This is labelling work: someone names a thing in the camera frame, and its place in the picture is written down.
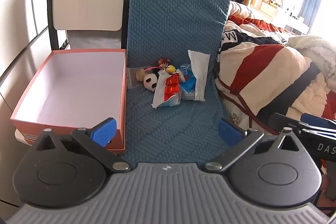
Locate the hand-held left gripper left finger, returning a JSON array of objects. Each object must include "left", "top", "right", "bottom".
[{"left": 33, "top": 118, "right": 133, "bottom": 172}]

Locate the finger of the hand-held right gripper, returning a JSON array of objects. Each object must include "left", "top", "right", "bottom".
[
  {"left": 270, "top": 112, "right": 305, "bottom": 135},
  {"left": 301, "top": 113, "right": 336, "bottom": 134}
]

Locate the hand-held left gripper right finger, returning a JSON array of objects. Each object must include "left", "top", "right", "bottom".
[{"left": 205, "top": 119, "right": 302, "bottom": 172}]

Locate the pink cardboard box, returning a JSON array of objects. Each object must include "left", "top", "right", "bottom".
[{"left": 10, "top": 49, "right": 128, "bottom": 155}]

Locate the black and white plush toy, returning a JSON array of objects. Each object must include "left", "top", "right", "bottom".
[{"left": 143, "top": 68, "right": 164, "bottom": 92}]

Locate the blue white plastic packet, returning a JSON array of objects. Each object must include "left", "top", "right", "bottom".
[{"left": 187, "top": 50, "right": 211, "bottom": 102}]

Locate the red-haired doll figure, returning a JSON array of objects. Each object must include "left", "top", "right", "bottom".
[{"left": 157, "top": 57, "right": 173, "bottom": 70}]

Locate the red and cream striped quilt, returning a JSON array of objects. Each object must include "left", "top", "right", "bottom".
[{"left": 214, "top": 1, "right": 336, "bottom": 135}]

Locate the clear zip bag with tan item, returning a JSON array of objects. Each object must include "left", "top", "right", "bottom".
[{"left": 126, "top": 67, "right": 147, "bottom": 89}]

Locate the white fluffy blanket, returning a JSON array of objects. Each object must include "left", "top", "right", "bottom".
[{"left": 285, "top": 34, "right": 336, "bottom": 77}]

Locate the white desk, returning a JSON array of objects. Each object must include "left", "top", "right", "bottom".
[{"left": 273, "top": 10, "right": 311, "bottom": 35}]

